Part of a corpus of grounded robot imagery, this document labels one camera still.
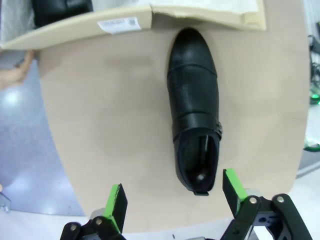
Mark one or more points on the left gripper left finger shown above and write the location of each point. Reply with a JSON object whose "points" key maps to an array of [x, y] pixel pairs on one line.
{"points": [[117, 207]]}

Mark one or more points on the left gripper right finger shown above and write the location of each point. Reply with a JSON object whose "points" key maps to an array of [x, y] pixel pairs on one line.
{"points": [[232, 192]]}

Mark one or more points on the black leather buckle shoe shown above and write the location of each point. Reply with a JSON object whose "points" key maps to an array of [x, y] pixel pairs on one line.
{"points": [[192, 87], [62, 12]]}

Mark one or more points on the beige cardboard shoe box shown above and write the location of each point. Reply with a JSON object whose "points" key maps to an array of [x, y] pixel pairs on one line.
{"points": [[75, 27]]}

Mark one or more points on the person's right hand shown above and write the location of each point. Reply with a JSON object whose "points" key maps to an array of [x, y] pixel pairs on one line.
{"points": [[15, 75]]}

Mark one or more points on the white barcode label on shoebox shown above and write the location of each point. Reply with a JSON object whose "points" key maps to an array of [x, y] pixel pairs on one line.
{"points": [[117, 25]]}

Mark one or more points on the grey tissue paper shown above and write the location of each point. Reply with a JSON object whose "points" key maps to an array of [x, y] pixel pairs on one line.
{"points": [[15, 20]]}

